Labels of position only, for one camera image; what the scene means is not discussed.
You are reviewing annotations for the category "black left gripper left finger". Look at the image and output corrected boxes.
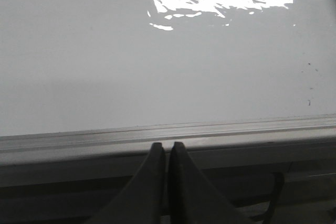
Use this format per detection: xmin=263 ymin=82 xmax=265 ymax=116
xmin=86 ymin=143 xmax=166 ymax=224

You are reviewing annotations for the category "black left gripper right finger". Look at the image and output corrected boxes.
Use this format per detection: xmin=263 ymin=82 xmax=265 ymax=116
xmin=167 ymin=142 xmax=252 ymax=223

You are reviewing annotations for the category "white whiteboard with metal frame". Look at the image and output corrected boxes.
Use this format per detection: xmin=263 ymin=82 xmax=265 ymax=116
xmin=1 ymin=0 xmax=335 ymax=187

